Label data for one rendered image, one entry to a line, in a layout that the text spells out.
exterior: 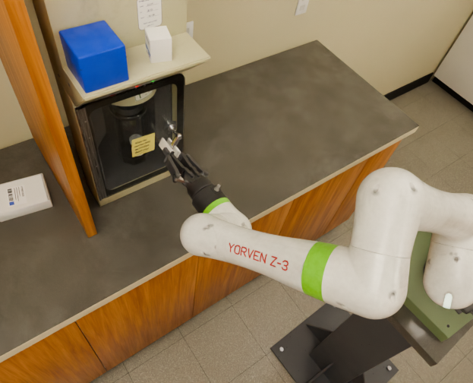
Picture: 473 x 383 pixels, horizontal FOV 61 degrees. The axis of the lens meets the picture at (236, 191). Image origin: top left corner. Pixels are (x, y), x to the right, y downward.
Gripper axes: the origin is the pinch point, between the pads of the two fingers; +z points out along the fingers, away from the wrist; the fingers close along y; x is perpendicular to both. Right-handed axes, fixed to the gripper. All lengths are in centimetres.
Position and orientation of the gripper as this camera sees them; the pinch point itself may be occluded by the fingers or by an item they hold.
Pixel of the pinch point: (169, 148)
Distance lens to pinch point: 128.1
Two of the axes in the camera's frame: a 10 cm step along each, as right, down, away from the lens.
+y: -6.6, 1.0, -7.4
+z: -5.7, -7.1, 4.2
